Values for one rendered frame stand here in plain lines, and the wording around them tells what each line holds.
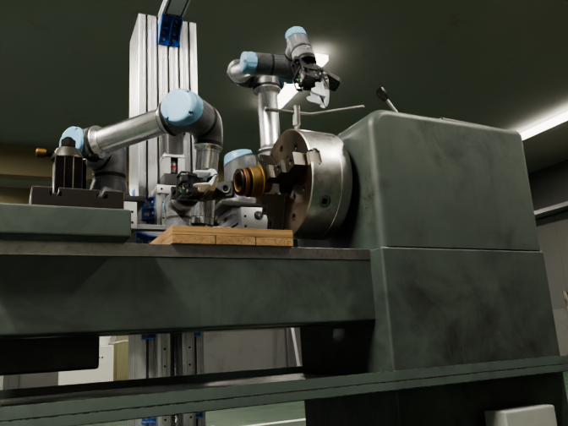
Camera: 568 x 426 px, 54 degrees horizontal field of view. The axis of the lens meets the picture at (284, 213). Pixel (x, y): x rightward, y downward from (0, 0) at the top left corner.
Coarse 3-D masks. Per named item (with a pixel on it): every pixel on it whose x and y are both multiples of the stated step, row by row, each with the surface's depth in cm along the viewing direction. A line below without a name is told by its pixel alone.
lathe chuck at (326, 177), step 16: (288, 144) 160; (304, 144) 151; (320, 144) 152; (320, 160) 149; (336, 160) 151; (304, 176) 150; (320, 176) 147; (336, 176) 149; (272, 192) 168; (288, 192) 165; (304, 192) 150; (320, 192) 147; (336, 192) 149; (288, 208) 158; (304, 208) 149; (320, 208) 149; (336, 208) 151; (288, 224) 157; (304, 224) 150; (320, 224) 152
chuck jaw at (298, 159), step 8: (296, 152) 149; (312, 152) 149; (280, 160) 151; (288, 160) 150; (296, 160) 148; (304, 160) 149; (312, 160) 148; (272, 168) 153; (280, 168) 150; (288, 168) 150; (296, 168) 149; (304, 168) 150; (272, 176) 151; (280, 176) 152; (288, 176) 152; (296, 176) 153
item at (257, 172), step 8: (240, 168) 153; (248, 168) 153; (256, 168) 154; (240, 176) 156; (248, 176) 151; (256, 176) 152; (264, 176) 152; (232, 184) 156; (240, 184) 157; (248, 184) 151; (256, 184) 151; (264, 184) 152; (240, 192) 152; (248, 192) 153; (256, 192) 153; (264, 192) 153
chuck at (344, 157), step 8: (336, 136) 160; (336, 144) 155; (344, 152) 154; (344, 160) 152; (344, 168) 151; (344, 176) 150; (344, 184) 150; (344, 192) 150; (344, 200) 151; (344, 208) 152; (336, 216) 152; (344, 216) 153; (336, 224) 154; (328, 232) 157
